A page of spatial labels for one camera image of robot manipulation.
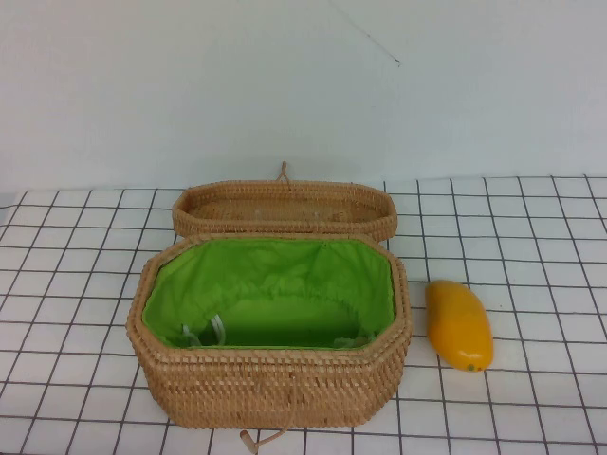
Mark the rattan loop on lid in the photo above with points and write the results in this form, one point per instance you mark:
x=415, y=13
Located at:
x=283, y=171

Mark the woven rattan basket lid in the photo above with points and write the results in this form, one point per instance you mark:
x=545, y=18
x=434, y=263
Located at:
x=213, y=208

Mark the woven rattan basket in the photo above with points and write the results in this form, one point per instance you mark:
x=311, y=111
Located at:
x=237, y=388

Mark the white black-grid tablecloth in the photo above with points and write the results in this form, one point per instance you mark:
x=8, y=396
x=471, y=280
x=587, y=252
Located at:
x=521, y=237

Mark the green fabric basket liner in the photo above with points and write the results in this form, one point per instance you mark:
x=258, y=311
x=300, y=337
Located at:
x=284, y=270

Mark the yellow toy mango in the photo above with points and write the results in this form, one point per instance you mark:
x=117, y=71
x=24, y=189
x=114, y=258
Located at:
x=457, y=327

